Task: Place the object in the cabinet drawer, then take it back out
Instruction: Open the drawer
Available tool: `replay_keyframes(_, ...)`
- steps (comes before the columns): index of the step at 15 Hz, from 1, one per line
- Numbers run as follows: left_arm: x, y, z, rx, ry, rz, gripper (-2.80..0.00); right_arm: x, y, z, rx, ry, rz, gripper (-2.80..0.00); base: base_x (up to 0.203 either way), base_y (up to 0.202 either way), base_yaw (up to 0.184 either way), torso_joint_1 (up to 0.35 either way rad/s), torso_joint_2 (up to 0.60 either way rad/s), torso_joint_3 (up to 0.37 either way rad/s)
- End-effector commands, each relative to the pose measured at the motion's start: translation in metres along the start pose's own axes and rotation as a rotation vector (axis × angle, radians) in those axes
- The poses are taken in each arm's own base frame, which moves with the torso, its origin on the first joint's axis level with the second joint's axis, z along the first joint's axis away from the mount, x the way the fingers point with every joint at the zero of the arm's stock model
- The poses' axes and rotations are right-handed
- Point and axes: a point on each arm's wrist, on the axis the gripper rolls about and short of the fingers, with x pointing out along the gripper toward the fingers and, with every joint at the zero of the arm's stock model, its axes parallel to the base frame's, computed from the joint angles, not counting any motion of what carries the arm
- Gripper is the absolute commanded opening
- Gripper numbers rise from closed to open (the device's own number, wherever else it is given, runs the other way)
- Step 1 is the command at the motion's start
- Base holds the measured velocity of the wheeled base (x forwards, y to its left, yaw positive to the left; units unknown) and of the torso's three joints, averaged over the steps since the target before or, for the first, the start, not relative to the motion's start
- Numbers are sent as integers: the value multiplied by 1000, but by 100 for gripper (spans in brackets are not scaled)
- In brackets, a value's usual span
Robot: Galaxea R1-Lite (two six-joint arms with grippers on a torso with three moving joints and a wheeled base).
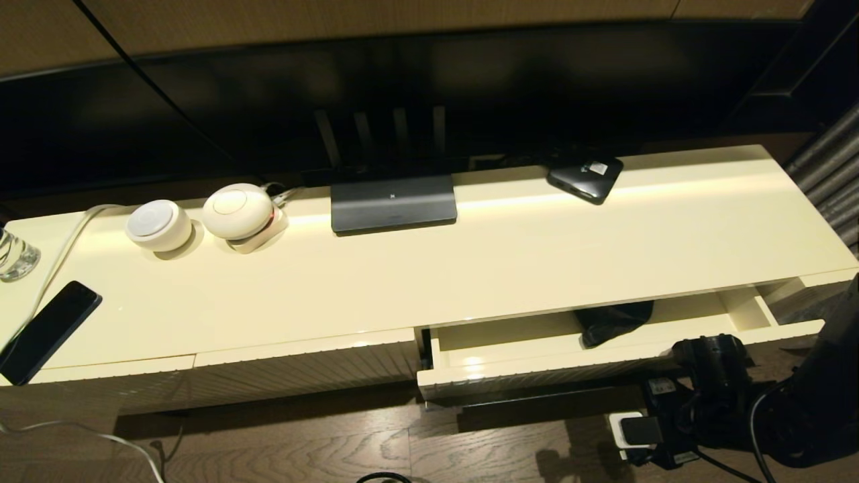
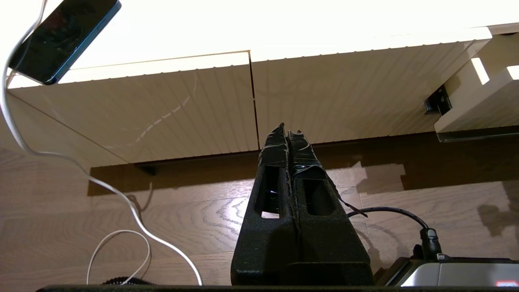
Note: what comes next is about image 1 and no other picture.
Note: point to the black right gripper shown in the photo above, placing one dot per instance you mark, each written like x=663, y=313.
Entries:
x=678, y=429

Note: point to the black umbrella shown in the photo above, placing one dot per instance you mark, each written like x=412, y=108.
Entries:
x=614, y=320

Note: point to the wide cream ribbed drawer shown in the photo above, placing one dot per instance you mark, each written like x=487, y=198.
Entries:
x=537, y=376

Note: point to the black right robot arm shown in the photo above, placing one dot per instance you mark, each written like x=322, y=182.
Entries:
x=718, y=362

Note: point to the beige ribbed cabinet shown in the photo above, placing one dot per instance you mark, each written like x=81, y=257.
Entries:
x=335, y=282

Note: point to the black box with white label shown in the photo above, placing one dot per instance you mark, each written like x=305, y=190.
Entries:
x=584, y=178

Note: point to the grey pleated curtain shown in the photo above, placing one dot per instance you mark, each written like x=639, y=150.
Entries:
x=832, y=168

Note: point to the grey rectangular television base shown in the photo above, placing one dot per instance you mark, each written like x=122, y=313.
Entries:
x=392, y=204

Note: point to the black flat screen television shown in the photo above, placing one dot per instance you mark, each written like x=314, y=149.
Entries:
x=470, y=87

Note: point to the white round device on base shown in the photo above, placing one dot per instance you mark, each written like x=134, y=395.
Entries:
x=236, y=211

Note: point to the white round speaker grey top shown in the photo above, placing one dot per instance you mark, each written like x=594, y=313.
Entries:
x=158, y=225

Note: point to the dark smartphone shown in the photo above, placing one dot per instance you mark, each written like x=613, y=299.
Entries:
x=50, y=329

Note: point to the clear glass cup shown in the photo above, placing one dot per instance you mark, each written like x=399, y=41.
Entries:
x=17, y=258

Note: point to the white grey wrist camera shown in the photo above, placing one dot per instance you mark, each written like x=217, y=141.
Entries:
x=634, y=433

